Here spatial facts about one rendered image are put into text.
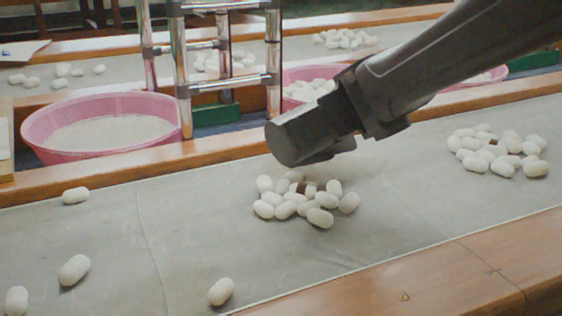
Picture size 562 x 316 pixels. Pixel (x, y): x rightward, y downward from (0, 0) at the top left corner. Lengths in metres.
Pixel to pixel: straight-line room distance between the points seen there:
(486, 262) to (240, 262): 0.26
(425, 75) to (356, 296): 0.22
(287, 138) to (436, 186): 0.27
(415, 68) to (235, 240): 0.31
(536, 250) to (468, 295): 0.12
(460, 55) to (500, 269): 0.28
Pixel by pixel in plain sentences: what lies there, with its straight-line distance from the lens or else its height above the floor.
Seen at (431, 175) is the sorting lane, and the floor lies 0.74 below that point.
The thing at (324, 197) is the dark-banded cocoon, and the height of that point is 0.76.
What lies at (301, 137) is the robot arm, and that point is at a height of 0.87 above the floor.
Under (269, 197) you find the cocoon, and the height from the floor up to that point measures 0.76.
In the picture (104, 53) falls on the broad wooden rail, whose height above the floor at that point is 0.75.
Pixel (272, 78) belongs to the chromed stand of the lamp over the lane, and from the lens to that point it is 0.82.
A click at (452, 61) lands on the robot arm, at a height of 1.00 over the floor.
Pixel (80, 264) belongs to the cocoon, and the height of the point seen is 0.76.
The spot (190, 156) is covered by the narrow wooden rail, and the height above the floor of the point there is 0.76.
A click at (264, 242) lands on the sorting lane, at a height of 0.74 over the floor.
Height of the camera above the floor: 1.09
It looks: 27 degrees down
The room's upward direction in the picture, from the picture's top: straight up
